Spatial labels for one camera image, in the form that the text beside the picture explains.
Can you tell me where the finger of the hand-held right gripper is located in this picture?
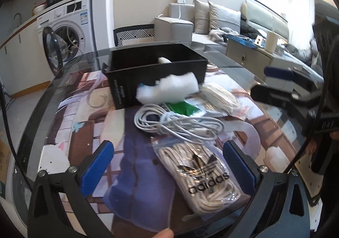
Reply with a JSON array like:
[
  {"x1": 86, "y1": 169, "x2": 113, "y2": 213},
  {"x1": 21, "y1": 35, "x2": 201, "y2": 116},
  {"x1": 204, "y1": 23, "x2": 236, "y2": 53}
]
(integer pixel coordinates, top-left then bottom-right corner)
[
  {"x1": 250, "y1": 85, "x2": 320, "y2": 110},
  {"x1": 264, "y1": 66, "x2": 325, "y2": 91}
]

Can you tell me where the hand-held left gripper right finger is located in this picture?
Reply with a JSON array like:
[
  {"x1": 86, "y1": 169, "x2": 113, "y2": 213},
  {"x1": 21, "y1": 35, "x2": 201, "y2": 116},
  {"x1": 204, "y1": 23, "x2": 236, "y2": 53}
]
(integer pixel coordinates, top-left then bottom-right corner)
[{"x1": 220, "y1": 140, "x2": 322, "y2": 238}]

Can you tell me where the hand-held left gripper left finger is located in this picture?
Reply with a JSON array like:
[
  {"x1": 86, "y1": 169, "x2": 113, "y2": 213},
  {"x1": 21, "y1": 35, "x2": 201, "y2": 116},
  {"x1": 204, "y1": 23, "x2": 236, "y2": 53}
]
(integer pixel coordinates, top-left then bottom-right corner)
[{"x1": 28, "y1": 140, "x2": 115, "y2": 238}]

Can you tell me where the clear bag of white cord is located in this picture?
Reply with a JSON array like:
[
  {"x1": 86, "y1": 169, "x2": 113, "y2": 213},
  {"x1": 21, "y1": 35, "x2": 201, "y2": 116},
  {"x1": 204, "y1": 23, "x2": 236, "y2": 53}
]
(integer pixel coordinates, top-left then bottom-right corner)
[{"x1": 151, "y1": 136, "x2": 251, "y2": 221}]

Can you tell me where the white face mask packet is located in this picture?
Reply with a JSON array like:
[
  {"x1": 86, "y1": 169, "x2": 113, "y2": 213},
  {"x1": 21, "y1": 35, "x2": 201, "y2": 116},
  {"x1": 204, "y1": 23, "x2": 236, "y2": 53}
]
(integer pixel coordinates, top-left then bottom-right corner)
[{"x1": 197, "y1": 83, "x2": 240, "y2": 116}]

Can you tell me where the white cable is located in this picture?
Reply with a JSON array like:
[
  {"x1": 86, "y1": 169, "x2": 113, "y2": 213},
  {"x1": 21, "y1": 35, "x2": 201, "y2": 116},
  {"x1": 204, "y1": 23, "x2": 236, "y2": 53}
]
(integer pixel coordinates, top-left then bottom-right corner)
[{"x1": 134, "y1": 104, "x2": 225, "y2": 143}]

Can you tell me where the green packet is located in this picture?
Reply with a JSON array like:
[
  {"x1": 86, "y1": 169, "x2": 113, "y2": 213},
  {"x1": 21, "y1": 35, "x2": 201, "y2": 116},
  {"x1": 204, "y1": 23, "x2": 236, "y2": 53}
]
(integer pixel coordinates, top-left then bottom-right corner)
[{"x1": 165, "y1": 100, "x2": 204, "y2": 118}]

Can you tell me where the white foam piece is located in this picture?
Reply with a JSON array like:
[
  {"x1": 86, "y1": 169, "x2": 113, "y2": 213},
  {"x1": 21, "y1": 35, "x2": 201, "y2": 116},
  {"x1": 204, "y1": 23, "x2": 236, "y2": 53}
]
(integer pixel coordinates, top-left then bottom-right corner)
[{"x1": 136, "y1": 71, "x2": 200, "y2": 104}]

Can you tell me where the black storage box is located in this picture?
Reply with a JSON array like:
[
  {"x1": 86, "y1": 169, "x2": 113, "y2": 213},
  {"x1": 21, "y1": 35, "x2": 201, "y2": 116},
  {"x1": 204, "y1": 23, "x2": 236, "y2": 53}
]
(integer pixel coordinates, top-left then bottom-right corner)
[{"x1": 102, "y1": 44, "x2": 208, "y2": 110}]

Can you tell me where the person's left hand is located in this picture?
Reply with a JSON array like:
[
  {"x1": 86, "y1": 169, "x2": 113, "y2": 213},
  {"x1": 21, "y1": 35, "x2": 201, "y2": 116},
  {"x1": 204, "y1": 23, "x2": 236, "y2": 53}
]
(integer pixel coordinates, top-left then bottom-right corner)
[{"x1": 151, "y1": 228, "x2": 174, "y2": 238}]

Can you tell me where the white cylinder cup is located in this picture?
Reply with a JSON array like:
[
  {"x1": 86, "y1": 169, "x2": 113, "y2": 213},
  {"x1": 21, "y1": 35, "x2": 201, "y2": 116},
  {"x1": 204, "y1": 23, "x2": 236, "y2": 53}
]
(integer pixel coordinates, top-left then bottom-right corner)
[{"x1": 265, "y1": 32, "x2": 278, "y2": 51}]

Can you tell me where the beige coffee table cabinet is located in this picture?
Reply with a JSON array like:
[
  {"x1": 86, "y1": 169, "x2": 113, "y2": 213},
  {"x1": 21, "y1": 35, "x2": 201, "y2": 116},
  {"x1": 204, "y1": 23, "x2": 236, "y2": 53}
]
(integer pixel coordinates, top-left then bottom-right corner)
[{"x1": 226, "y1": 36, "x2": 294, "y2": 82}]

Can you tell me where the printed table mat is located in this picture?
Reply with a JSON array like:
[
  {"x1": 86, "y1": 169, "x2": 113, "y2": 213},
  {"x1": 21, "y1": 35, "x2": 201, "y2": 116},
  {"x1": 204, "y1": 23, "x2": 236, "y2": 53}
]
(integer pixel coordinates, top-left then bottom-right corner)
[{"x1": 45, "y1": 68, "x2": 305, "y2": 233}]

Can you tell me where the black jacket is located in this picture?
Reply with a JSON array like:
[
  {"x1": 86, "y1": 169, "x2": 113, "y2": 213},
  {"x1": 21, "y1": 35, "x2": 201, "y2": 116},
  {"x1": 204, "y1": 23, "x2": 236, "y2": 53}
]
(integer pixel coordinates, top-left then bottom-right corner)
[{"x1": 240, "y1": 13, "x2": 261, "y2": 38}]

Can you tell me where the grey furry garment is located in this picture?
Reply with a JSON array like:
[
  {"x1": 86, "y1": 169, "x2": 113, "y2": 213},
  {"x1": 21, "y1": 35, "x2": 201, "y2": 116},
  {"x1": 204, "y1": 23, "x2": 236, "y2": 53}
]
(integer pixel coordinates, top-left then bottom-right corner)
[{"x1": 209, "y1": 27, "x2": 239, "y2": 42}]

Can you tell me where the grey pillow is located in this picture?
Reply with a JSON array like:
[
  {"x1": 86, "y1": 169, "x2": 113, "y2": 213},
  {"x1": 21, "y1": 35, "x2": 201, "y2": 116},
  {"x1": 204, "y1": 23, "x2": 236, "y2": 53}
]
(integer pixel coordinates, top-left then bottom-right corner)
[{"x1": 208, "y1": 1, "x2": 242, "y2": 33}]

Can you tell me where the cardboard box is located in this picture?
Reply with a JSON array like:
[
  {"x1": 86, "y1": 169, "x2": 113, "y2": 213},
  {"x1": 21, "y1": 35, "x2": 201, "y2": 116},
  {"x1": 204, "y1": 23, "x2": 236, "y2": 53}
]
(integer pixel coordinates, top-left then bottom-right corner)
[{"x1": 0, "y1": 139, "x2": 12, "y2": 183}]

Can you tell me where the beige pillow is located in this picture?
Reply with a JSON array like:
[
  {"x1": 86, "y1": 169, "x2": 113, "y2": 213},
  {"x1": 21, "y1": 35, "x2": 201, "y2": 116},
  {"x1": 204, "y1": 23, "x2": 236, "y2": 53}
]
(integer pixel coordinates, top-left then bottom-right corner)
[{"x1": 193, "y1": 0, "x2": 212, "y2": 35}]

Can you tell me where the grey sofa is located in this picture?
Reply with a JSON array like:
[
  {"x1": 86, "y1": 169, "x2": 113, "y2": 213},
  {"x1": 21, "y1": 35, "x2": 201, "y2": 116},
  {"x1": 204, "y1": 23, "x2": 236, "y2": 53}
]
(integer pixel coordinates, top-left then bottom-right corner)
[{"x1": 154, "y1": 0, "x2": 324, "y2": 82}]

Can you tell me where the black patterned chair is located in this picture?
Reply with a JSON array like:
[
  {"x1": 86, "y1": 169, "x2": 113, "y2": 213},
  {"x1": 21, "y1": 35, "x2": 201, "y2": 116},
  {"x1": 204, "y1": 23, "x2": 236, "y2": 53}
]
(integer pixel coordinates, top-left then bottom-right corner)
[{"x1": 113, "y1": 24, "x2": 155, "y2": 48}]

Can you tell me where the white washing machine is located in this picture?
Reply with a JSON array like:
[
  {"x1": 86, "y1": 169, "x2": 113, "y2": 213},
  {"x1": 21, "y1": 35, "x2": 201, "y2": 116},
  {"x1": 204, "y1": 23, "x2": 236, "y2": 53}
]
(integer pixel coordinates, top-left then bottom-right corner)
[{"x1": 36, "y1": 0, "x2": 97, "y2": 73}]

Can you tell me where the white bowl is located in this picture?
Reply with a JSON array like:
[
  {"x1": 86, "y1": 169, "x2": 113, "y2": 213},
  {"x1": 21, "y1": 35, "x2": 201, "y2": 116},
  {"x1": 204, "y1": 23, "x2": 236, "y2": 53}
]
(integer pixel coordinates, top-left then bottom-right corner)
[{"x1": 32, "y1": 3, "x2": 47, "y2": 16}]

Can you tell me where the black cable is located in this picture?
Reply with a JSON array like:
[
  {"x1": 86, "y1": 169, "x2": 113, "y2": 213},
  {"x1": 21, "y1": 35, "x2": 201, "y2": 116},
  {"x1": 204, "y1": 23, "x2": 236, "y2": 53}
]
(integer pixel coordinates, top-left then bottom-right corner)
[{"x1": 0, "y1": 87, "x2": 35, "y2": 191}]

